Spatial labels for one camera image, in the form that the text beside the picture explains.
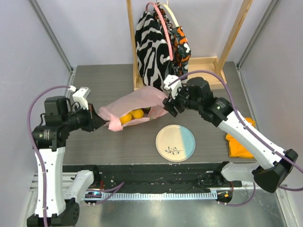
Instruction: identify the orange folded cloth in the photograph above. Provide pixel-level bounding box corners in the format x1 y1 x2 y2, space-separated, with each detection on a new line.
224 117 257 159

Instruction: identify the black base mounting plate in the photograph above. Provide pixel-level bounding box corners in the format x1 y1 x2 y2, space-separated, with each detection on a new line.
63 162 242 194

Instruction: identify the white slotted cable duct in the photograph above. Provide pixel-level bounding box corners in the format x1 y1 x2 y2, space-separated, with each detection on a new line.
80 191 218 201

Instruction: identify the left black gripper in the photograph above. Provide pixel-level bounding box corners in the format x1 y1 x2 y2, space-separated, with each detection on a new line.
62 102 106 132

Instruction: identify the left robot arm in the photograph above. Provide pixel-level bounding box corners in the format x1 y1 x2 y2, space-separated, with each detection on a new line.
27 95 106 227

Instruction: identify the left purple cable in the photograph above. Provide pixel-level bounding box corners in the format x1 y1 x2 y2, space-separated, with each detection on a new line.
27 85 74 227

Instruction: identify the cream and blue plate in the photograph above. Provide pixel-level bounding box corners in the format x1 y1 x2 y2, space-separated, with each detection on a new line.
155 124 196 162

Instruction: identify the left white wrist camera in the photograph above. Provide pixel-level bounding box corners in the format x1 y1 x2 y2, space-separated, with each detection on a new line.
68 86 91 110

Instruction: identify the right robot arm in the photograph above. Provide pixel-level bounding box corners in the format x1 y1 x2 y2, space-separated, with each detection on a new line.
163 75 298 193

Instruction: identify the wooden clothes rack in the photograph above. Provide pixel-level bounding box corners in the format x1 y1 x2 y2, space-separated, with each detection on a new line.
126 0 253 90

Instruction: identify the orange black patterned garment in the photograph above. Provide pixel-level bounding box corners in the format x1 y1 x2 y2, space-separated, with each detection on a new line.
157 3 191 77

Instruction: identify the black white zebra garment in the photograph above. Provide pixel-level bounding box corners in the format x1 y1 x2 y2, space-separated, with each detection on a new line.
135 11 170 90

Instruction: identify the fake orange fruit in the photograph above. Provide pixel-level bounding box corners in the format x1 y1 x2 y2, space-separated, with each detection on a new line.
131 109 144 119
119 113 133 125

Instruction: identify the fake green lime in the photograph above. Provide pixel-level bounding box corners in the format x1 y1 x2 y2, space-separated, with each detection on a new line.
143 107 151 114

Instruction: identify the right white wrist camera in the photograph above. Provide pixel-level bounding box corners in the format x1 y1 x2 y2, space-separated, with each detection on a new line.
163 75 182 99

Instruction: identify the pink plastic bag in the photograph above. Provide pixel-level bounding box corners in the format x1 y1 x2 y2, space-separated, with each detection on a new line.
98 86 168 131

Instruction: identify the cream wooden hanger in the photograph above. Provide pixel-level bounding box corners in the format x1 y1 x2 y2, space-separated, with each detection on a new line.
158 3 179 27

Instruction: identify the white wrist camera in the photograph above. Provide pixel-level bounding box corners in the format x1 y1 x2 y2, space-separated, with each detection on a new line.
163 75 182 99
68 86 91 110

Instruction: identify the pink hanger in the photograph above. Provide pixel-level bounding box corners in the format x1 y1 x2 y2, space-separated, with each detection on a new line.
145 1 173 61

